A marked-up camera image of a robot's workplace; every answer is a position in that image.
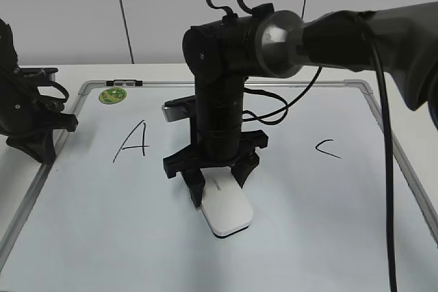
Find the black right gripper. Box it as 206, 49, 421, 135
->
163, 130, 268, 207

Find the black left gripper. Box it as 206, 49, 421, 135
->
1, 21, 78, 163

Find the white whiteboard eraser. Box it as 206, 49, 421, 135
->
201, 168, 253, 238

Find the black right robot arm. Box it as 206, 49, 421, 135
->
163, 2, 437, 206

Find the black and silver board clip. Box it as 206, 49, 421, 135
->
105, 79, 143, 88

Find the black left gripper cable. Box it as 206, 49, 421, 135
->
36, 79, 71, 110

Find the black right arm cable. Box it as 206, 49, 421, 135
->
203, 0, 323, 126

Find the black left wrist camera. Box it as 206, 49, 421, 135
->
14, 67, 58, 81

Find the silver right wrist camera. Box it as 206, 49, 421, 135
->
162, 95, 196, 122

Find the white whiteboard with grey frame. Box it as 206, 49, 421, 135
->
0, 79, 438, 292

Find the black thick arm cable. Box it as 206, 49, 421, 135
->
359, 11, 398, 292

